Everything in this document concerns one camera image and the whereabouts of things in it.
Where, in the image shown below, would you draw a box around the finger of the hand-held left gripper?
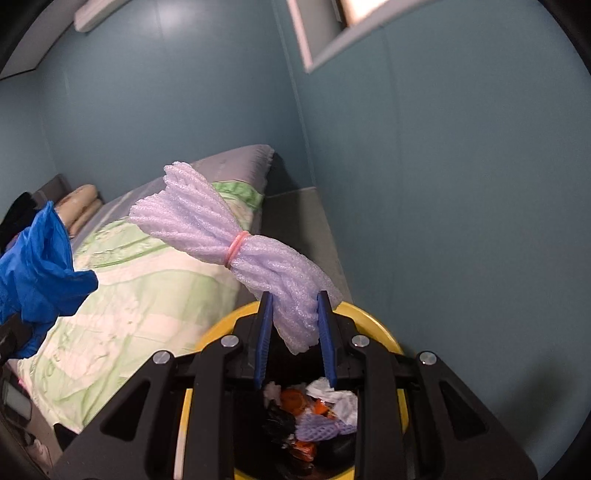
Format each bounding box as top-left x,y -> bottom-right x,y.
0,314 -> 35,370

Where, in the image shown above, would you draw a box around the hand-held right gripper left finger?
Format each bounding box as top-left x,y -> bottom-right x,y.
53,291 -> 275,480

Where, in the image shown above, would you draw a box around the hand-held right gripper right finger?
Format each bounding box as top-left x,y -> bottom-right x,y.
316,290 -> 539,480

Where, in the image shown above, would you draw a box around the yellow round bin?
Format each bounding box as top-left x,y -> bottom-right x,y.
173,301 -> 409,480

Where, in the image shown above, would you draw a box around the blue plastic bag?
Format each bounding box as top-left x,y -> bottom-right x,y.
0,200 -> 99,360

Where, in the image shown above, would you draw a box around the small black plastic bag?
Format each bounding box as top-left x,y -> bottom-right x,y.
263,404 -> 296,437

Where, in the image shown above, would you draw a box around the purple foam net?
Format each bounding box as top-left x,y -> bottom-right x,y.
128,161 -> 345,356
294,412 -> 357,444

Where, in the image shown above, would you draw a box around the pink rubber band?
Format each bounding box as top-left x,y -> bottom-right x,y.
225,232 -> 252,268

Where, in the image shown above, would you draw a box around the pale green small bin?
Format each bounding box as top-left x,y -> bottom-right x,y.
0,381 -> 33,423

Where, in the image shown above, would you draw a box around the white shoes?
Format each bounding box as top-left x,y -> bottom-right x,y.
25,436 -> 51,467

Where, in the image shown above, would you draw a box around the black clothes pile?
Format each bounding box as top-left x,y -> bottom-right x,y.
0,191 -> 38,252

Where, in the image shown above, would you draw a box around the grey bed headboard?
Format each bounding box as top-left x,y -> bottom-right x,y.
32,173 -> 75,208

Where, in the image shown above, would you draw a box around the beige pillows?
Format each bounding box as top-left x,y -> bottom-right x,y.
55,184 -> 105,236

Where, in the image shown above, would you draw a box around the bed with striped sheet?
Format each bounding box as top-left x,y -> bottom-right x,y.
0,144 -> 276,435

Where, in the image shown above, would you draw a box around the window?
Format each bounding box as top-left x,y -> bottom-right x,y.
286,0 -> 469,73

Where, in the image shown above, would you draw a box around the white air conditioner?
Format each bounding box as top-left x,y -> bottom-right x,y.
74,0 -> 132,33

